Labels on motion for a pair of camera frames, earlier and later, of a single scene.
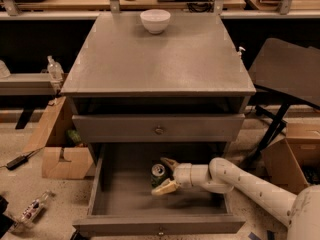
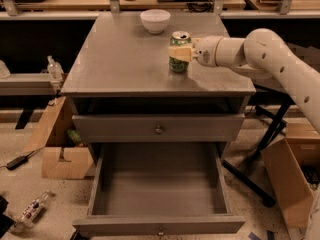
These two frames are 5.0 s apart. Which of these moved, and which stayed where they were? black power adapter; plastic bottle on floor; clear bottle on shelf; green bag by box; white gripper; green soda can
Moved: white gripper; green soda can
Stayed: clear bottle on shelf; green bag by box; black power adapter; plastic bottle on floor
